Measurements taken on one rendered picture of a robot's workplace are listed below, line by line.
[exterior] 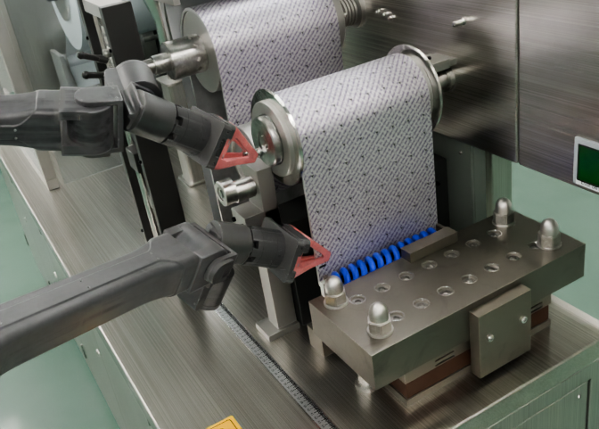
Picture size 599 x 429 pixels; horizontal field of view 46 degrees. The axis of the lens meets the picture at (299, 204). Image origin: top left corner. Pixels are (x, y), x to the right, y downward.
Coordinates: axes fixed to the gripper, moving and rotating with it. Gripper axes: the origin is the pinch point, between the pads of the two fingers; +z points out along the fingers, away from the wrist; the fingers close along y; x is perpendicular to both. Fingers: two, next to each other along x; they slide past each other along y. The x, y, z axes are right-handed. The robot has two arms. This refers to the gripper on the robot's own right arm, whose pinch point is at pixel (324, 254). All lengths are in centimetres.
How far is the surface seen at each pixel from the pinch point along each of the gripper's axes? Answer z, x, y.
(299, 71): 0.8, 24.6, -23.7
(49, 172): -14, -22, -102
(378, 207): 7.0, 9.0, 0.3
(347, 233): 2.7, 4.1, 0.3
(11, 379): 7, -119, -162
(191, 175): 12, -9, -75
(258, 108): -13.8, 18.3, -8.0
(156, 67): -22.0, 18.4, -29.5
